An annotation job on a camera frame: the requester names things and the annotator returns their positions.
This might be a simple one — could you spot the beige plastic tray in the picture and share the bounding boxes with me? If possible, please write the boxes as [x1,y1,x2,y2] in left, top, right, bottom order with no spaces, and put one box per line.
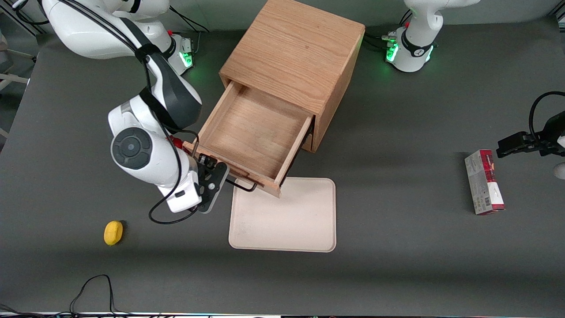
[228,177,337,253]

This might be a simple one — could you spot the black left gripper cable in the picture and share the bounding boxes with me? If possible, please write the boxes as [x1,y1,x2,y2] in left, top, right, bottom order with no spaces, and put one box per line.
[529,91,565,143]

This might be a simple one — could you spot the yellow lemon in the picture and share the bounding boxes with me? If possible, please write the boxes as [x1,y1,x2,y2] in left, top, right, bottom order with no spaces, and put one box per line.
[104,220,124,246]

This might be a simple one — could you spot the black base cables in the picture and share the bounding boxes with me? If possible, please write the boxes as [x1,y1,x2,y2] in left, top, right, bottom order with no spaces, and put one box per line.
[363,8,413,53]
[169,5,211,53]

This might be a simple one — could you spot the black cable on table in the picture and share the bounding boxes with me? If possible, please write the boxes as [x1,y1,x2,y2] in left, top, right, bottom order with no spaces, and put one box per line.
[0,274,137,318]

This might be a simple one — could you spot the black right base cables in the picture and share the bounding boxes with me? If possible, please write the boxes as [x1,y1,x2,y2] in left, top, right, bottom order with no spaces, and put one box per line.
[169,5,211,53]

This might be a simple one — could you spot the left arm gripper black body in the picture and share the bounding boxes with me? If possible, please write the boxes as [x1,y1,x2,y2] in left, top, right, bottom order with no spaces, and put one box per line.
[539,110,565,158]

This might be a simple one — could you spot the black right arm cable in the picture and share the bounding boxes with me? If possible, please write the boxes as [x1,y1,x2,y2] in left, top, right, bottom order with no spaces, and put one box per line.
[13,0,201,225]

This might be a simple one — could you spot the red white carton box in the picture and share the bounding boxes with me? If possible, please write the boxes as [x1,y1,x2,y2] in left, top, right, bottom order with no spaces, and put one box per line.
[464,149,506,216]

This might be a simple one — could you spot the black left base cables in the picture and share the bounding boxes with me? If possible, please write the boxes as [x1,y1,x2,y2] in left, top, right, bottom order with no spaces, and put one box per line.
[363,8,413,53]

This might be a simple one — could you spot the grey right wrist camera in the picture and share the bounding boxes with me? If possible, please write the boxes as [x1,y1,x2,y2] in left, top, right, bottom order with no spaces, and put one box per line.
[197,163,230,215]

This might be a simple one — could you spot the black drawer handle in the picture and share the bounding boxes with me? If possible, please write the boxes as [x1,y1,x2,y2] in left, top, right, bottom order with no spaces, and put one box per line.
[223,177,258,193]

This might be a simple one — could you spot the grey metal stand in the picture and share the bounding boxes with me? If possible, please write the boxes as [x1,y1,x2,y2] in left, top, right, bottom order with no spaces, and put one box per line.
[0,31,39,91]

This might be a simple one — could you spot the wooden drawer cabinet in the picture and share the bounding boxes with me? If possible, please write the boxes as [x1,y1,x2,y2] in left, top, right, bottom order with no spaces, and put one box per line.
[219,0,366,153]

